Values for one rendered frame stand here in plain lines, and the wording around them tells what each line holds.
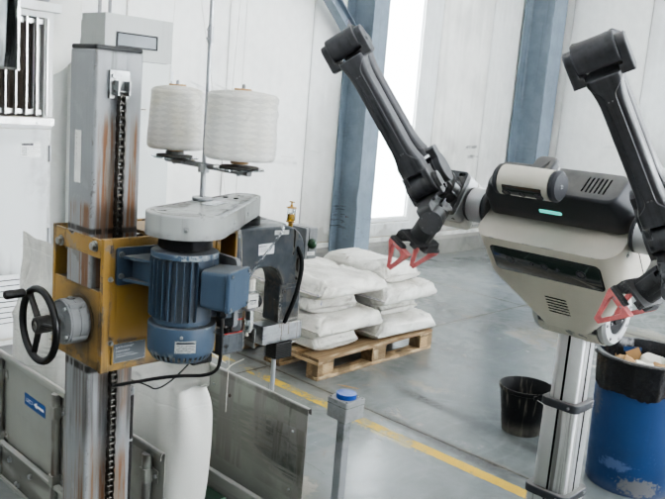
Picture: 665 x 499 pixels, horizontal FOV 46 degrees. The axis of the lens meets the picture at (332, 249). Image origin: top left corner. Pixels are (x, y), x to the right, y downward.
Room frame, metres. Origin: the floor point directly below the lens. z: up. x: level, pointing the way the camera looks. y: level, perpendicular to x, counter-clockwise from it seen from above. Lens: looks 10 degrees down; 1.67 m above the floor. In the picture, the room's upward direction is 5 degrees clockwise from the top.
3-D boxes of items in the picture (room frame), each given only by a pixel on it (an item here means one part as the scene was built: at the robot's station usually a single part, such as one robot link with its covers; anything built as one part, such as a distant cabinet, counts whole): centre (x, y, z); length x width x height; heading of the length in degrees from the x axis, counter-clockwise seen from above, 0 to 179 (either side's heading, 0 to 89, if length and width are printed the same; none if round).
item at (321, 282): (4.95, -0.03, 0.56); 0.66 x 0.42 x 0.15; 136
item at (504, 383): (4.09, -1.11, 0.13); 0.30 x 0.30 x 0.26
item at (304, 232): (2.20, 0.09, 1.29); 0.08 x 0.05 x 0.09; 46
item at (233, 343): (1.99, 0.26, 1.04); 0.08 x 0.06 x 0.05; 136
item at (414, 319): (5.40, -0.43, 0.20); 0.67 x 0.43 x 0.15; 136
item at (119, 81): (1.78, 0.50, 1.68); 0.05 x 0.03 x 0.06; 136
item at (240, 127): (1.83, 0.23, 1.61); 0.17 x 0.17 x 0.17
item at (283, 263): (2.17, 0.27, 1.21); 0.30 x 0.25 x 0.30; 46
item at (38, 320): (1.70, 0.65, 1.13); 0.18 x 0.11 x 0.18; 46
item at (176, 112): (2.00, 0.42, 1.61); 0.15 x 0.14 x 0.17; 46
